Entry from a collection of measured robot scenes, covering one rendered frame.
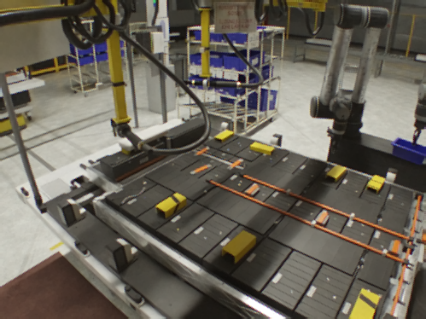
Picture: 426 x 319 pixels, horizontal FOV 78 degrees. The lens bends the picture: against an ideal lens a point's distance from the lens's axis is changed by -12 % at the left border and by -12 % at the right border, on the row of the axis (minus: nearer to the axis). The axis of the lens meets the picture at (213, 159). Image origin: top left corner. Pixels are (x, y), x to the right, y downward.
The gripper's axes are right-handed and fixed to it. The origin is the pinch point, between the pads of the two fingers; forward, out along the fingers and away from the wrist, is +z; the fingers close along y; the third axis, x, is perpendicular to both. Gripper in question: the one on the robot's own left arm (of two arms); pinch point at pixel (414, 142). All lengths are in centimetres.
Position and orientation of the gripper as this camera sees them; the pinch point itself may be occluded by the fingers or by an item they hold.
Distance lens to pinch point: 218.5
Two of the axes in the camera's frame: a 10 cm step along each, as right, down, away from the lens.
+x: 6.8, 3.5, -6.4
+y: -7.3, 3.3, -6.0
